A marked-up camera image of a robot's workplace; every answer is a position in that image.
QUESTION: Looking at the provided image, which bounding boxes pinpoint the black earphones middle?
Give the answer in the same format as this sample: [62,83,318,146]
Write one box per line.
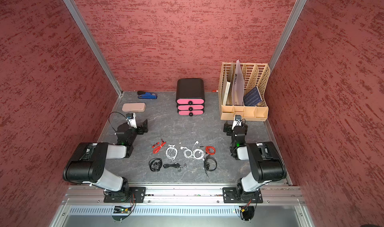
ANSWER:
[163,162,187,172]

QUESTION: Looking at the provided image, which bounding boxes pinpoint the red earphones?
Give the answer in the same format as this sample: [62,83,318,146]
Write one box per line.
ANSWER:
[200,146,216,155]
[152,139,166,154]

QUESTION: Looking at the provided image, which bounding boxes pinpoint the right corner aluminium post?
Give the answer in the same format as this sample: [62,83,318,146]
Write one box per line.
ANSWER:
[269,0,307,72]

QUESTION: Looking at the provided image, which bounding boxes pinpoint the pink drawer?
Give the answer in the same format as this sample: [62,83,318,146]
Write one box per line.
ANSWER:
[178,109,204,117]
[176,98,205,105]
[177,104,204,111]

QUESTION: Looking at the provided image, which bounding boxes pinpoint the aluminium front rail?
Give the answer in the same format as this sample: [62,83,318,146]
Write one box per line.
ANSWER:
[61,183,307,206]

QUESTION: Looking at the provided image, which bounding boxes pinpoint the left corner aluminium post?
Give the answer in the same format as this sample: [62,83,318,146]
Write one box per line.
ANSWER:
[63,0,123,98]

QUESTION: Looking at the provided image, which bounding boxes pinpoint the vented metal strip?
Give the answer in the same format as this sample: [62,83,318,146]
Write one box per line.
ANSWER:
[69,206,241,217]

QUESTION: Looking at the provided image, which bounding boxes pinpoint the blue stapler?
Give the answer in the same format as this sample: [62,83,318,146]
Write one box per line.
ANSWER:
[137,91,158,99]

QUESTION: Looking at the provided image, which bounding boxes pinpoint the white earphones right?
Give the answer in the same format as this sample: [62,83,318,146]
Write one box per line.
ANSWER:
[192,141,205,160]

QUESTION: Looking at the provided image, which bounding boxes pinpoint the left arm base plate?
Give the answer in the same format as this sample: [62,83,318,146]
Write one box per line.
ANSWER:
[104,187,146,204]

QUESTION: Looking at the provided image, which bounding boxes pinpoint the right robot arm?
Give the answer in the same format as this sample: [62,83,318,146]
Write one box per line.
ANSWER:
[223,121,287,203]

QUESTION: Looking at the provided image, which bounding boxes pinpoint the black earphones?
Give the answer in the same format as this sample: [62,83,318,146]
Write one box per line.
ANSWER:
[163,162,187,172]
[149,158,163,172]
[204,155,218,178]

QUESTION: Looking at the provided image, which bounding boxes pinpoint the translucent plastic folder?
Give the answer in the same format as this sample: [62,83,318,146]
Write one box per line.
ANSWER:
[232,60,245,106]

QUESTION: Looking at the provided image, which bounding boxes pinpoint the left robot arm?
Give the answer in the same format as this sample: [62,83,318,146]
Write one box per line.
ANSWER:
[63,120,148,204]

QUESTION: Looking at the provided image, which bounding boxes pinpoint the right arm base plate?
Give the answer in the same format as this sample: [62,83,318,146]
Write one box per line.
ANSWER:
[223,187,264,204]

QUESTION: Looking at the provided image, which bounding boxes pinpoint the dark blue notebook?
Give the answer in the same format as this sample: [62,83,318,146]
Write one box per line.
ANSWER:
[243,86,262,106]

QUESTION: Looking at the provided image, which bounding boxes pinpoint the beige file organizer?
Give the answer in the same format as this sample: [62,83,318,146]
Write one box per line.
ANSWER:
[218,62,271,122]

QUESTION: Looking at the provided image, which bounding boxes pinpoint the white booklet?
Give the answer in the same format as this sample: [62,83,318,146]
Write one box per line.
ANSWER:
[222,81,231,106]

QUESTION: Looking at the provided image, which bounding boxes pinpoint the black drawer cabinet shell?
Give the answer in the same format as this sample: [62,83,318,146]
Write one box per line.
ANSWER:
[176,78,205,100]

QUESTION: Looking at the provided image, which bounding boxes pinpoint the pink pencil case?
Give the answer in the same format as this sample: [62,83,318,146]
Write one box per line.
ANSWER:
[122,102,146,113]

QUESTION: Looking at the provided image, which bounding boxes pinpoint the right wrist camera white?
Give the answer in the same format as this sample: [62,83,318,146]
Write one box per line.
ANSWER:
[232,115,242,129]

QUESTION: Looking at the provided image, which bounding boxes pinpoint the black earphones right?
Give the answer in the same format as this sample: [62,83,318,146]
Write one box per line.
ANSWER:
[204,155,218,178]

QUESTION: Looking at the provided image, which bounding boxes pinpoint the white earphones middle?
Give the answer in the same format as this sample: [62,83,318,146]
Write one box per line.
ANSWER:
[180,146,194,159]

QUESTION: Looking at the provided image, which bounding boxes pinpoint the white earphones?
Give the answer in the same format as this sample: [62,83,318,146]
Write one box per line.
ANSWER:
[192,141,205,160]
[166,144,178,161]
[180,146,194,159]

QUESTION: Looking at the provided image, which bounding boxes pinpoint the corner aluminium post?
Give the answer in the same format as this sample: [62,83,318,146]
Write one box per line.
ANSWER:
[63,0,123,98]
[269,0,307,72]

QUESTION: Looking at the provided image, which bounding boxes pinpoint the black earphones left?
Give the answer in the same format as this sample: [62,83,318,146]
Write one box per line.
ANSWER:
[149,158,163,172]

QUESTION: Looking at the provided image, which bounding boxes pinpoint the white earphones left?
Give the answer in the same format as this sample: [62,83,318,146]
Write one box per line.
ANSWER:
[166,144,178,161]

